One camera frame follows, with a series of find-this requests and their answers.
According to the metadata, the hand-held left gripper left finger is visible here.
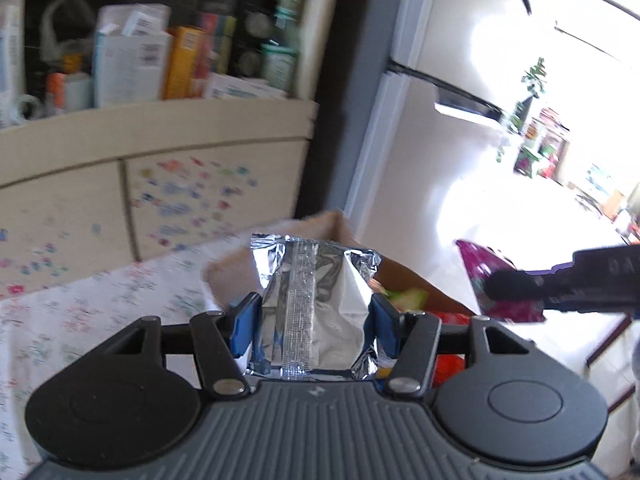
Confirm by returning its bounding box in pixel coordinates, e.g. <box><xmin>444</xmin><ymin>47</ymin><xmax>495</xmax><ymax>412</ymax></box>
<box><xmin>100</xmin><ymin>292</ymin><xmax>263</xmax><ymax>401</ymax></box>

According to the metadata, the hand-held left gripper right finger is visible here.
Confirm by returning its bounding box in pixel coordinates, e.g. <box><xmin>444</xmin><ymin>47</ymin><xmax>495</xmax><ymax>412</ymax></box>
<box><xmin>367</xmin><ymin>295</ymin><xmax>532</xmax><ymax>399</ymax></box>

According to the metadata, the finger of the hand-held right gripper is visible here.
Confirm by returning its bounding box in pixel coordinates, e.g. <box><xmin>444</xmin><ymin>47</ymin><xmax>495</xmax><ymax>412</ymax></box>
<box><xmin>484</xmin><ymin>262</ymin><xmax>576</xmax><ymax>312</ymax></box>

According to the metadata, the green snack packet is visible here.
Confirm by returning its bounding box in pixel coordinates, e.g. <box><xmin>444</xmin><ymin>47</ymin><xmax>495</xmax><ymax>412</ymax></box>
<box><xmin>389</xmin><ymin>287</ymin><xmax>429</xmax><ymax>309</ymax></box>

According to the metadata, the pink snack packet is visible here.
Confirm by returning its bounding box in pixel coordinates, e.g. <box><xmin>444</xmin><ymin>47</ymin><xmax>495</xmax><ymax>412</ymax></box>
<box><xmin>455</xmin><ymin>239</ymin><xmax>547</xmax><ymax>324</ymax></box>

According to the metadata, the silver foil snack packet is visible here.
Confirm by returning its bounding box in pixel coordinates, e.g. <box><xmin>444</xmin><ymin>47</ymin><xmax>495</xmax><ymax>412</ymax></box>
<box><xmin>244</xmin><ymin>232</ymin><xmax>385</xmax><ymax>382</ymax></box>

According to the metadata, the brown cardboard box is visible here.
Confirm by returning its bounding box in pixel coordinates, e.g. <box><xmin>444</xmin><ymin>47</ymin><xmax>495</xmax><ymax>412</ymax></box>
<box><xmin>202</xmin><ymin>209</ymin><xmax>481</xmax><ymax>386</ymax></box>

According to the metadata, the floral tablecloth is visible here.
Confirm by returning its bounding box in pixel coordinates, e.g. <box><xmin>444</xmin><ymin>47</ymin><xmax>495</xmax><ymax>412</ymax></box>
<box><xmin>0</xmin><ymin>232</ymin><xmax>251</xmax><ymax>480</ymax></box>

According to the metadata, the potted green plant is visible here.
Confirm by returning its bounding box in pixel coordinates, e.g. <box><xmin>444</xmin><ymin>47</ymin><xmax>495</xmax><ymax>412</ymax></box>
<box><xmin>495</xmin><ymin>57</ymin><xmax>548</xmax><ymax>163</ymax></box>

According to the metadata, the cream wooden cabinet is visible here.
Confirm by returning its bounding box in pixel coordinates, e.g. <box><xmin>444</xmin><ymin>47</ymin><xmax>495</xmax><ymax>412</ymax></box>
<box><xmin>0</xmin><ymin>0</ymin><xmax>346</xmax><ymax>301</ymax></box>

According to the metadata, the flat white box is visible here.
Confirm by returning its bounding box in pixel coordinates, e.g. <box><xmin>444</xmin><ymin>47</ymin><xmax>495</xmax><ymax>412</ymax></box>
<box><xmin>205</xmin><ymin>72</ymin><xmax>288</xmax><ymax>101</ymax></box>

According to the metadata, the teal jar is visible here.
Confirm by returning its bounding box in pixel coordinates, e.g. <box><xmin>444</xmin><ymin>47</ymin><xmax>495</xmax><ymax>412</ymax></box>
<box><xmin>260</xmin><ymin>45</ymin><xmax>298</xmax><ymax>96</ymax></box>

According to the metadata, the orange box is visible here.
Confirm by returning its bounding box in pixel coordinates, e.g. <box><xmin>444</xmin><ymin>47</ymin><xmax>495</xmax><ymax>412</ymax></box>
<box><xmin>162</xmin><ymin>26</ymin><xmax>211</xmax><ymax>101</ymax></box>

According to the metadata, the white and teal box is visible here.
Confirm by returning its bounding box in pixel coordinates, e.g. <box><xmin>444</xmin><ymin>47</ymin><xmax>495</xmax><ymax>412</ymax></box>
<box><xmin>92</xmin><ymin>5</ymin><xmax>173</xmax><ymax>108</ymax></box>

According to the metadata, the white box with blue print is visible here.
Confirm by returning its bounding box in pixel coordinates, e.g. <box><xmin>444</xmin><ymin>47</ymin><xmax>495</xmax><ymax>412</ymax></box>
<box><xmin>0</xmin><ymin>0</ymin><xmax>26</xmax><ymax>128</ymax></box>

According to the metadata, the grey door frame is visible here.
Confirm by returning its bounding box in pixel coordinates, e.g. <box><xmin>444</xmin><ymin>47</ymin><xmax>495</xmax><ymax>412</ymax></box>
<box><xmin>295</xmin><ymin>0</ymin><xmax>441</xmax><ymax>241</ymax></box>

